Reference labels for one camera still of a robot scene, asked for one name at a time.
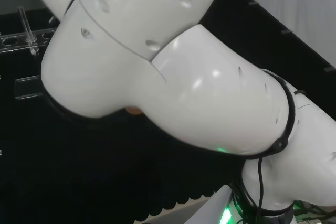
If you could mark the black bench cloth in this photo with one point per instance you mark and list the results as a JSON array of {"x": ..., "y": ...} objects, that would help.
[{"x": 78, "y": 161}]

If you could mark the clear acrylic funnel stand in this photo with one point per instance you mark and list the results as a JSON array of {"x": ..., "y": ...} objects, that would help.
[{"x": 26, "y": 87}]

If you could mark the grey tape strip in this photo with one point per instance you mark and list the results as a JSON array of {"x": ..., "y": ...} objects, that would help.
[
  {"x": 253, "y": 2},
  {"x": 329, "y": 69},
  {"x": 286, "y": 31}
]

